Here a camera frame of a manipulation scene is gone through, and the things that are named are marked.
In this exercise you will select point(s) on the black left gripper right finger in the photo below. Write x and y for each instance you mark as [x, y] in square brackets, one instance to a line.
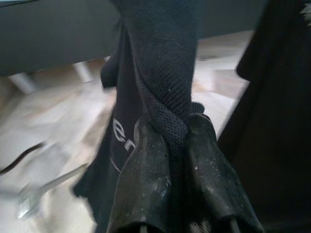
[213, 174]

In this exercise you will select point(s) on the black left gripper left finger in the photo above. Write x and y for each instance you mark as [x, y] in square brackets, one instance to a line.
[145, 189]

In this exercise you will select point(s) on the black shirt with white print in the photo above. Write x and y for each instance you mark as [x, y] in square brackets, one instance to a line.
[279, 121]
[158, 60]

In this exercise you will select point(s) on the white console leg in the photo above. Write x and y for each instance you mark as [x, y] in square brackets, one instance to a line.
[83, 71]
[23, 83]

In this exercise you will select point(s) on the black TV console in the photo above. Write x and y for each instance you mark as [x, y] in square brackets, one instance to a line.
[48, 36]

